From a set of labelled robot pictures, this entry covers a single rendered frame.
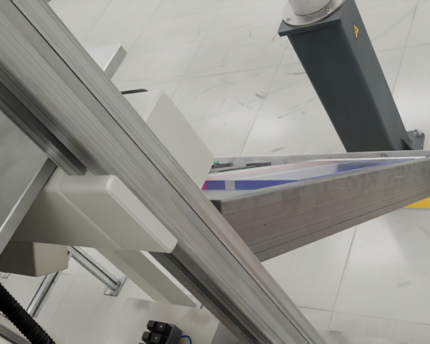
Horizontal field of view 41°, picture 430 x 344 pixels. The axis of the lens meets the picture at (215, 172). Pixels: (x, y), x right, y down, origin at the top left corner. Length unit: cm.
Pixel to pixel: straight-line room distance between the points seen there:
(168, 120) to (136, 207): 6
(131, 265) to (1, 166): 130
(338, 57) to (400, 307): 74
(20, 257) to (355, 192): 38
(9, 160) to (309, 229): 32
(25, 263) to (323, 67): 128
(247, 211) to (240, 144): 201
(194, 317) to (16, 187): 93
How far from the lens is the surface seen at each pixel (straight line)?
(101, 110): 30
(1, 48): 27
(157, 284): 175
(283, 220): 53
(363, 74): 172
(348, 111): 182
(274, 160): 123
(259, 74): 279
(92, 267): 226
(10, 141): 39
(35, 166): 34
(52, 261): 58
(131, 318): 134
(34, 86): 28
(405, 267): 185
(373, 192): 74
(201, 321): 123
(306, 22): 160
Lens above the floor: 155
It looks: 39 degrees down
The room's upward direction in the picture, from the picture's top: 38 degrees counter-clockwise
